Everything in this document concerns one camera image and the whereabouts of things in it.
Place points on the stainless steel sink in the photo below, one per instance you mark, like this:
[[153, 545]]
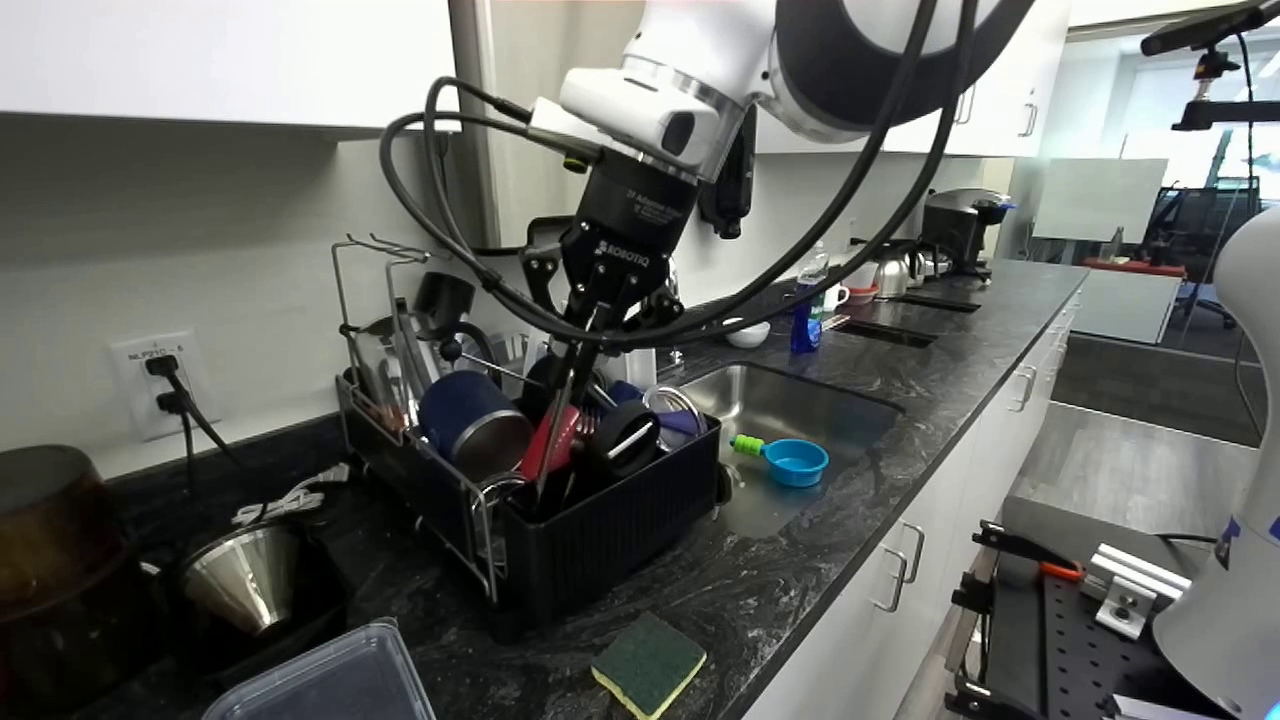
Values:
[[803, 403]]

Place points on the frosted glass panel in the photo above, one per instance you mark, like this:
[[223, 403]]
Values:
[[1100, 200]]

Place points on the dark brown pot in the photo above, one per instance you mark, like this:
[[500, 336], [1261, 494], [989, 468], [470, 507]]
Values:
[[53, 572]]

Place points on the black perforated breadboard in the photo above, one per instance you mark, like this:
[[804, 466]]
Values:
[[1055, 655]]

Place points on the black camera on mount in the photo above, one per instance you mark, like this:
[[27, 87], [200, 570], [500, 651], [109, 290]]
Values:
[[1203, 34]]

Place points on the white lower cabinets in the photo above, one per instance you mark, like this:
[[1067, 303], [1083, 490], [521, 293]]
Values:
[[934, 507]]

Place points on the black counter mat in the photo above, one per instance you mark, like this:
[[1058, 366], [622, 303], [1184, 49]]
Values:
[[884, 334]]

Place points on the blue dish soap bottle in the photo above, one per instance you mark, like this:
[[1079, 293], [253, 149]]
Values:
[[804, 329]]

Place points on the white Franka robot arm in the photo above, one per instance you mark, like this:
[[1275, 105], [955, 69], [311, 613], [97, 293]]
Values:
[[695, 54]]

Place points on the white wall outlet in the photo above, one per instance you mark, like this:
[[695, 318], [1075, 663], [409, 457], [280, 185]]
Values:
[[141, 403]]

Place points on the black coffee machine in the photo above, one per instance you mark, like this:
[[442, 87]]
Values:
[[962, 226]]

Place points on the green yellow sponge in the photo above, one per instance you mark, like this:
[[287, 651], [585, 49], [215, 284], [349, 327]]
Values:
[[650, 663]]

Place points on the silver metal bracket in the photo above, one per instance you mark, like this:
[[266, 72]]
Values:
[[1132, 584]]

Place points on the white upper cabinet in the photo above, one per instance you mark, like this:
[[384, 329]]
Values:
[[1024, 95], [225, 60]]

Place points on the black wall soap dispenser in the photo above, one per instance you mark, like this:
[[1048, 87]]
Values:
[[729, 185]]

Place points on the blue steel tumbler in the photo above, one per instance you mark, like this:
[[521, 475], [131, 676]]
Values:
[[464, 423]]

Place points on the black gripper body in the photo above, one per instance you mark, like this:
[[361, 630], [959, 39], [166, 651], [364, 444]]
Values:
[[633, 207]]

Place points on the black cup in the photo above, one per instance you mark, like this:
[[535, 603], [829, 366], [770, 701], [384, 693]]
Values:
[[622, 434]]

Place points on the red cup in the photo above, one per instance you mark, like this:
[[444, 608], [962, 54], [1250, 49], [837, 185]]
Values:
[[540, 444]]

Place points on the black mug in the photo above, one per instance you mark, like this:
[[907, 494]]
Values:
[[444, 305]]

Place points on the steel cone funnel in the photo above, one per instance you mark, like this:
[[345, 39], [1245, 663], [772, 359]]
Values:
[[240, 577]]

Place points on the black dish drying rack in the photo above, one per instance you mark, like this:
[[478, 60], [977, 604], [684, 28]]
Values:
[[601, 545]]

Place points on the white mug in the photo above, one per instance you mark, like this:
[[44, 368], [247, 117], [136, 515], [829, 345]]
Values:
[[837, 298]]

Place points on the black round ladle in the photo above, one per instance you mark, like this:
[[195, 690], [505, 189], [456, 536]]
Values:
[[540, 380]]

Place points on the clear plastic food container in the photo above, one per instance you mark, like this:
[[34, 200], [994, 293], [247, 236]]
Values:
[[334, 683]]

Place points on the white cutting board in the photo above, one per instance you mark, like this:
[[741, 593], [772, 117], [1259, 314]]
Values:
[[633, 366]]

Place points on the small white bowl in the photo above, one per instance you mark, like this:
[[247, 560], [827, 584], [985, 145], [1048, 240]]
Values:
[[751, 336]]

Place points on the stainless paper towel dispenser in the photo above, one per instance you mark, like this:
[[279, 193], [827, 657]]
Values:
[[521, 175]]

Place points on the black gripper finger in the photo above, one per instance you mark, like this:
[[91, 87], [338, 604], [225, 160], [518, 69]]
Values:
[[631, 290], [576, 267]]

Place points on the clear drinking glass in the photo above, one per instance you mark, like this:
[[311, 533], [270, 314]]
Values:
[[679, 419]]

